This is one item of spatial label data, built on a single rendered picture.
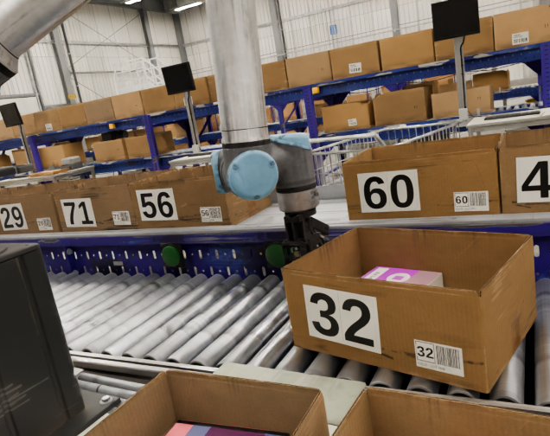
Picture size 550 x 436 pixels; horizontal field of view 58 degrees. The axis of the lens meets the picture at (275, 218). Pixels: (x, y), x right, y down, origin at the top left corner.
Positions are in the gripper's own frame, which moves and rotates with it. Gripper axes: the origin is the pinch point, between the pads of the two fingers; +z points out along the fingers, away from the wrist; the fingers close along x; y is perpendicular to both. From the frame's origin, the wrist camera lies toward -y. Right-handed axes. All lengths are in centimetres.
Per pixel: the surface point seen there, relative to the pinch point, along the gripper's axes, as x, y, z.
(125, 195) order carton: -81, -29, -21
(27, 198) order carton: -133, -29, -23
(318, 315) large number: 8.7, 19.5, -3.1
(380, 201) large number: 9.2, -28.6, -13.6
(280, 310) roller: -10.0, 0.9, 5.4
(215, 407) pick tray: 0.8, 45.1, 0.8
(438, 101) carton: -42, -457, -17
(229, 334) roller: -16.5, 14.5, 5.4
